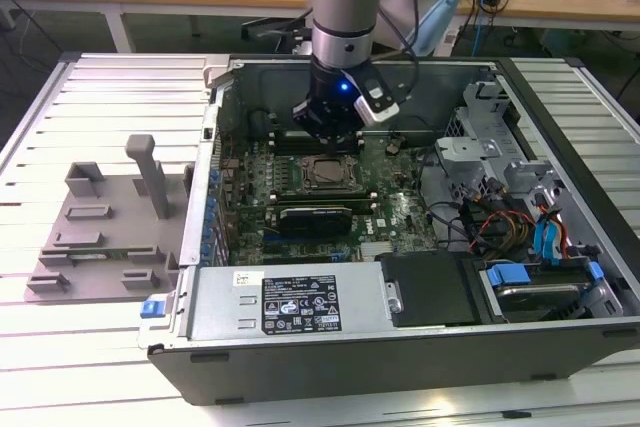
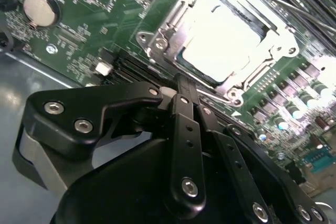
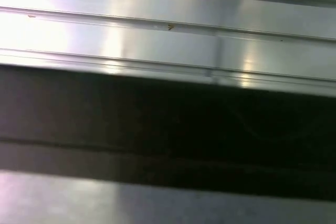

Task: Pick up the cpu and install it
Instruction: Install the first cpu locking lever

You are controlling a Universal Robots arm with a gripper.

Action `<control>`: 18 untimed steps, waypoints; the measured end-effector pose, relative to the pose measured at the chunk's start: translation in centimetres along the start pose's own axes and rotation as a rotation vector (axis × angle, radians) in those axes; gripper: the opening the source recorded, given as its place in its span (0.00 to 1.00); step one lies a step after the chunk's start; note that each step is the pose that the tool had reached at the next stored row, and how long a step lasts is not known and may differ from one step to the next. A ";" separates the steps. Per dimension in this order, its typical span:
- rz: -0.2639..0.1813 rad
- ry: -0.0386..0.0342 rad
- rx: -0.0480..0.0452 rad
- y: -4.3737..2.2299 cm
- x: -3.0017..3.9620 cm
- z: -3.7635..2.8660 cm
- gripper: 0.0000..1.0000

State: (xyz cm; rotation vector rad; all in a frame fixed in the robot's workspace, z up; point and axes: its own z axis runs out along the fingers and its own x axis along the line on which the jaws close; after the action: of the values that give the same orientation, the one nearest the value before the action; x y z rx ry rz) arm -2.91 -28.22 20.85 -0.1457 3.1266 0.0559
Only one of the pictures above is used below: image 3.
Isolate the open black PC case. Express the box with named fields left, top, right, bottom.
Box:
left=0, top=63, right=336, bottom=224

